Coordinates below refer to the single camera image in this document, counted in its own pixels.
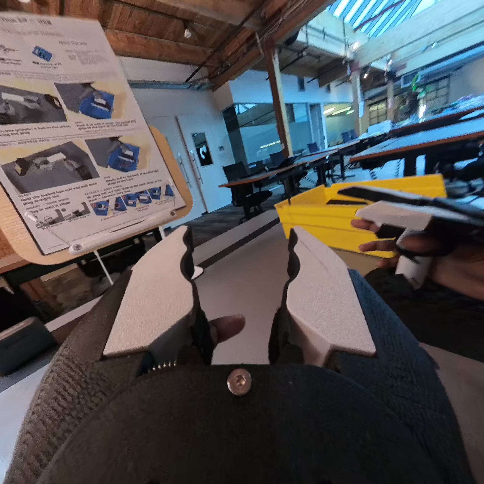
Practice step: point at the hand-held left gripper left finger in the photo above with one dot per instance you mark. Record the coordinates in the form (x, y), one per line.
(155, 298)

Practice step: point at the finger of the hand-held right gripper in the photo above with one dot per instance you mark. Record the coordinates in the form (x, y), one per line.
(397, 216)
(378, 194)

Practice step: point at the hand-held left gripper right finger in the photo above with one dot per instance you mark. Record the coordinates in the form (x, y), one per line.
(325, 298)

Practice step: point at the person's right hand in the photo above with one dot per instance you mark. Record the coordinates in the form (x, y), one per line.
(465, 264)

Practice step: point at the yellow plastic bin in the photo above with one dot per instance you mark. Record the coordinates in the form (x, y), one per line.
(310, 223)

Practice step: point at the long office table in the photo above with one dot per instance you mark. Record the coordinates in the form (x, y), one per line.
(435, 141)

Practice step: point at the white sheet stand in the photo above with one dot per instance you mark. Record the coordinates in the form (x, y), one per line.
(77, 248)

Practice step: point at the black office chair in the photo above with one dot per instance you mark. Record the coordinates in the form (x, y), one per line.
(257, 198)

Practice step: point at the white door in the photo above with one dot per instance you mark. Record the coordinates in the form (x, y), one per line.
(189, 170)

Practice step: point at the wooden backing board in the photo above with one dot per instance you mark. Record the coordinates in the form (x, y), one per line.
(170, 166)

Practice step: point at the large instruction sheet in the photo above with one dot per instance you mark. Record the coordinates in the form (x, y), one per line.
(75, 113)

